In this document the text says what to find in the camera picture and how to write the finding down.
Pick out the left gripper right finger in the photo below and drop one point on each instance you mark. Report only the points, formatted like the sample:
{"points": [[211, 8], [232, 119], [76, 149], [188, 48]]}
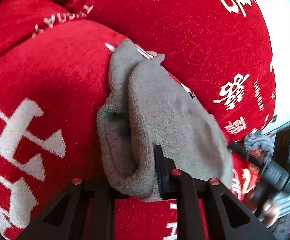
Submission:
{"points": [[205, 209]]}

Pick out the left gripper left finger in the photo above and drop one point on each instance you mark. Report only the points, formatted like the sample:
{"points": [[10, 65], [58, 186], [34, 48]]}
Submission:
{"points": [[80, 211]]}

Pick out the grey knit sweater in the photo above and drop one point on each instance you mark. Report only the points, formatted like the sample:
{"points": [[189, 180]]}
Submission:
{"points": [[145, 108]]}

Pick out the person right hand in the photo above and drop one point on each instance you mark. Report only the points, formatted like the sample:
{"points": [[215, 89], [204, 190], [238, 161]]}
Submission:
{"points": [[270, 211]]}

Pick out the red embroidered cushion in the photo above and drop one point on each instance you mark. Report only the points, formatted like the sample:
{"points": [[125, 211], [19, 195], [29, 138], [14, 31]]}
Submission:
{"points": [[244, 177]]}

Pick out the grey blue crumpled cloth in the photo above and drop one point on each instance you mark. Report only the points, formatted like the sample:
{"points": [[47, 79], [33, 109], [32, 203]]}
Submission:
{"points": [[260, 146]]}

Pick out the red wedding blanket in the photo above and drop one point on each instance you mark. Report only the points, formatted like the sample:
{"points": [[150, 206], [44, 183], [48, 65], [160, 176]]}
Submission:
{"points": [[54, 58]]}

